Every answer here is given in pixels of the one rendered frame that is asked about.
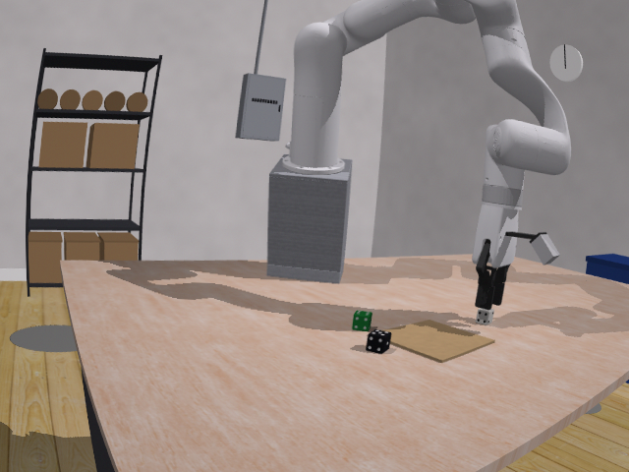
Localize black die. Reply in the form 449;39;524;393
366;329;391;354

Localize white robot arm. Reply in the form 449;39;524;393
282;0;571;207

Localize green die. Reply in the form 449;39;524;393
352;311;372;331

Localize tan flat mat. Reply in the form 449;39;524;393
385;320;495;363

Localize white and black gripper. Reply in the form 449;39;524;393
472;201;522;310

